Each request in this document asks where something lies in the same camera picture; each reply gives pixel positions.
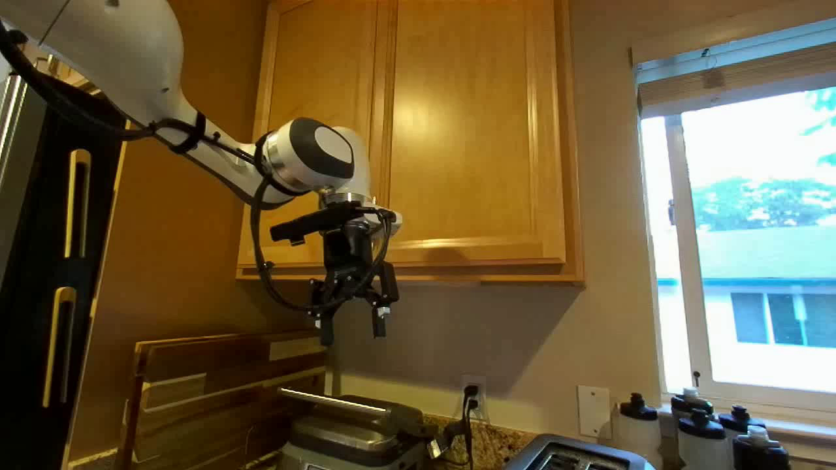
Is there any black power plug cord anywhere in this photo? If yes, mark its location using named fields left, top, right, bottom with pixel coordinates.
left=453, top=386, right=487, bottom=470

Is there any tall dark wooden cutting board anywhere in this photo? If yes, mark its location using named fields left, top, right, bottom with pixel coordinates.
left=121, top=330, right=332, bottom=470

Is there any white wall switch plate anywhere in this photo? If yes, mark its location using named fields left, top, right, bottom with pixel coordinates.
left=577, top=383, right=615, bottom=441

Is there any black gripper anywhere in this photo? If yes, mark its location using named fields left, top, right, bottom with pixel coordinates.
left=308, top=196, right=403, bottom=349

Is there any metal toaster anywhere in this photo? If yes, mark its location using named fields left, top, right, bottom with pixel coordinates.
left=274, top=386, right=429, bottom=470

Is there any wooden wall cabinet carcass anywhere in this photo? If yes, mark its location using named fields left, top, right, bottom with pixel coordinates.
left=232, top=0, right=585, bottom=286

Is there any wide wooden cabinet door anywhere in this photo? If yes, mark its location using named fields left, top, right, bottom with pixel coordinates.
left=381, top=0, right=569, bottom=269

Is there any white window frame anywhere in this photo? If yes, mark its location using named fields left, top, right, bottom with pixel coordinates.
left=635, top=80, right=836, bottom=429

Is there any striped wooden cutting board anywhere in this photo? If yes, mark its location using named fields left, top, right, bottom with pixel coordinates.
left=136, top=369, right=330, bottom=470

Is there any stainless steel refrigerator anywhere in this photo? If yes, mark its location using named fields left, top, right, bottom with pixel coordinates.
left=0, top=72, right=46, bottom=264

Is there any stainless steel toaster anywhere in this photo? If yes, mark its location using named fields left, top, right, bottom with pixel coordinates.
left=505, top=430, right=655, bottom=470

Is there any window roller blind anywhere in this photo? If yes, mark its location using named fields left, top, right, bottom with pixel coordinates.
left=633, top=21, right=836, bottom=118

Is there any white wall outlet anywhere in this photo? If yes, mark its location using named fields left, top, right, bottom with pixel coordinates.
left=458, top=374, right=490, bottom=426

